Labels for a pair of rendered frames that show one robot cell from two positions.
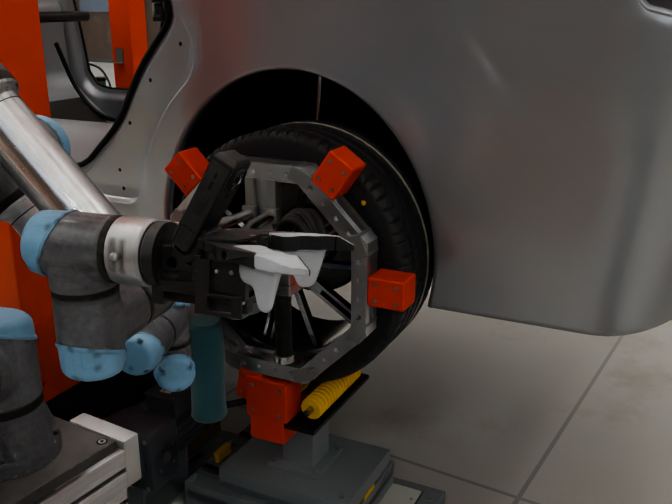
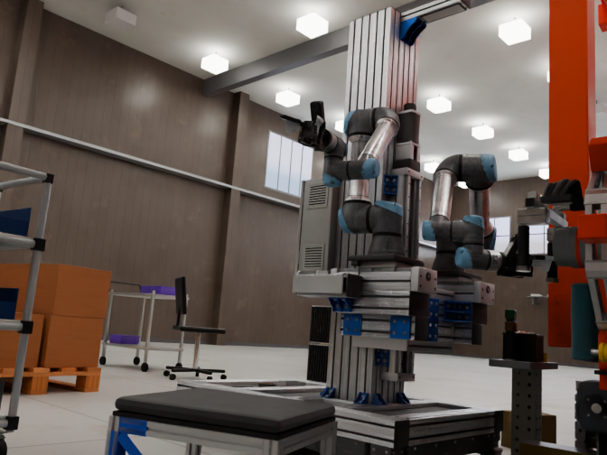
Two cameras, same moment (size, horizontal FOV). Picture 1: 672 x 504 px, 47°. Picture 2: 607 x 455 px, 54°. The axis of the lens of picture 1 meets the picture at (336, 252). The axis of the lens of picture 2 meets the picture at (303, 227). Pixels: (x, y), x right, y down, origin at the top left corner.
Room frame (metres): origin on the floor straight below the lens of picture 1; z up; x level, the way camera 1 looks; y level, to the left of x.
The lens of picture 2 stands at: (1.18, -1.89, 0.51)
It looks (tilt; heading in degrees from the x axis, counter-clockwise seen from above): 10 degrees up; 102
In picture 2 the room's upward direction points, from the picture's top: 4 degrees clockwise
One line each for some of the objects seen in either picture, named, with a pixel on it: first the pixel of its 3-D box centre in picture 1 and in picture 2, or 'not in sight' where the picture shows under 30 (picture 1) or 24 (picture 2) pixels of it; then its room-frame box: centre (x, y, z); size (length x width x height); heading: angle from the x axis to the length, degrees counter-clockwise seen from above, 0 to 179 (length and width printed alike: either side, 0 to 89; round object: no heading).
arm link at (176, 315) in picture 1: (166, 319); (468, 231); (1.33, 0.32, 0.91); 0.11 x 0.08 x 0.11; 173
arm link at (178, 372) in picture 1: (172, 363); (471, 257); (1.35, 0.31, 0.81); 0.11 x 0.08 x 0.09; 19
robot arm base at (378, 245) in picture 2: (5, 424); (387, 246); (1.03, 0.50, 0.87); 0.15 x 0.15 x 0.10
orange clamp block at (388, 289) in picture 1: (391, 289); (594, 228); (1.64, -0.13, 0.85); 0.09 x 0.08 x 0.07; 64
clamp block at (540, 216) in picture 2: (289, 277); (533, 216); (1.52, 0.10, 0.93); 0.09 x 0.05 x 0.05; 154
